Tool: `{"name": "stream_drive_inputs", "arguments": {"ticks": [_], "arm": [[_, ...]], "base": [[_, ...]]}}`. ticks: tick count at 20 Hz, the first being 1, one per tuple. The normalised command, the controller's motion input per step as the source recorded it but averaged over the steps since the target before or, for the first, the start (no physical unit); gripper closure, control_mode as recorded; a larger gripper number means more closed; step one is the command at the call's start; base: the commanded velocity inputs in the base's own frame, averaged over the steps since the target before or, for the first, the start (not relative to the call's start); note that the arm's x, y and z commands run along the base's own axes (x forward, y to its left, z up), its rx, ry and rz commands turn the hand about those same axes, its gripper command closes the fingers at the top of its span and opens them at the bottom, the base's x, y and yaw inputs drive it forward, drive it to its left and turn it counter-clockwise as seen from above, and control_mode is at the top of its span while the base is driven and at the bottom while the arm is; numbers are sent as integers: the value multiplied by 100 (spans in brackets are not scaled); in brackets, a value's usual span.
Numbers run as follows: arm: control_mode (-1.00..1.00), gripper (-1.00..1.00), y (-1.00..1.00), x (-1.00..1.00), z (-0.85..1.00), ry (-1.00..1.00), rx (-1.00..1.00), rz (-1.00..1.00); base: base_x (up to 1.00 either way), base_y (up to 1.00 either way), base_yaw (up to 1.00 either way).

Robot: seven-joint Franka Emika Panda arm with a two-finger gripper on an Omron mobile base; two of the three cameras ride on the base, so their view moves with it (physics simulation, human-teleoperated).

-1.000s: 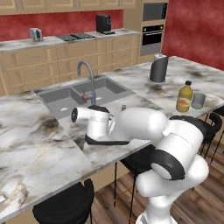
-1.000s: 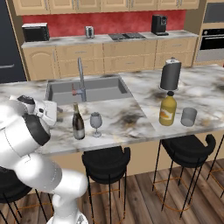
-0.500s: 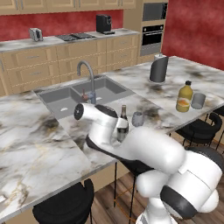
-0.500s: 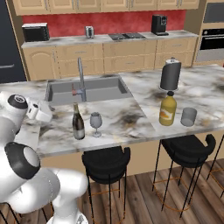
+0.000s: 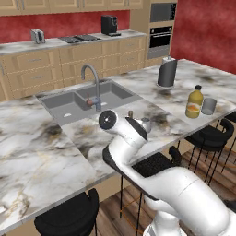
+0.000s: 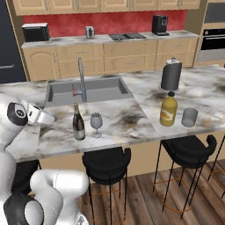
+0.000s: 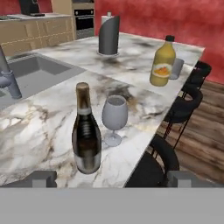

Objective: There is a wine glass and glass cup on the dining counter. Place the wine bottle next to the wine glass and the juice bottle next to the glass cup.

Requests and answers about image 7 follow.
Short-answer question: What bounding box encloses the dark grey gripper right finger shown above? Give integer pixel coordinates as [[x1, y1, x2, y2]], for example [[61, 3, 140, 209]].
[[166, 170, 223, 188]]

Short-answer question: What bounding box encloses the black coffee machine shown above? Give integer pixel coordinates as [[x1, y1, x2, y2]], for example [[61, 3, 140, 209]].
[[18, 0, 46, 18]]

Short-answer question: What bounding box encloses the black oven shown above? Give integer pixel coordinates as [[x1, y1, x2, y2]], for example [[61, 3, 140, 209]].
[[71, 0, 96, 40]]

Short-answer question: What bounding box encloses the orange juice bottle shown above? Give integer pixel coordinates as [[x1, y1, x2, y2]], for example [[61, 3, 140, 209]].
[[149, 35, 177, 88]]

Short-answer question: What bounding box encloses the black bar stool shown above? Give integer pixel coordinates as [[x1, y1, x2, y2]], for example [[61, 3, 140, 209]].
[[181, 60, 213, 99], [124, 133, 180, 188], [162, 84, 204, 151]]

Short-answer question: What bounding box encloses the grey tap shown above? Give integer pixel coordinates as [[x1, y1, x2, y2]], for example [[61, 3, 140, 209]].
[[0, 45, 23, 100]]

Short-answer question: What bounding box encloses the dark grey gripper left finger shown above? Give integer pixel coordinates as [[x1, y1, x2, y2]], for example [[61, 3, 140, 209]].
[[2, 170, 58, 188]]

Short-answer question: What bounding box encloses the beige cupboard run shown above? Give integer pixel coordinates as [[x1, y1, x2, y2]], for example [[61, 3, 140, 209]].
[[0, 12, 75, 58]]

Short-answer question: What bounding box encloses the dark wine bottle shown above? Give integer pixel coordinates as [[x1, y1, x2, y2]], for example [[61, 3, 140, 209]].
[[71, 81, 102, 175]]

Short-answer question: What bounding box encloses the grey wine glass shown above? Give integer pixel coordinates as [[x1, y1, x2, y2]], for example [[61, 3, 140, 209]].
[[101, 94, 129, 148]]

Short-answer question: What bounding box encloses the grey glass cup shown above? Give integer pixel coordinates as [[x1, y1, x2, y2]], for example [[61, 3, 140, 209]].
[[169, 57, 186, 81]]

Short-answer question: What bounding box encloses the grey paper towel holder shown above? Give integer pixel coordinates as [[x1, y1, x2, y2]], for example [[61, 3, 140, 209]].
[[96, 11, 122, 58]]

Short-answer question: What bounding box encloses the grey sink basin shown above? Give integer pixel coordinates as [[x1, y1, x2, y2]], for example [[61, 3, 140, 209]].
[[0, 53, 88, 111]]

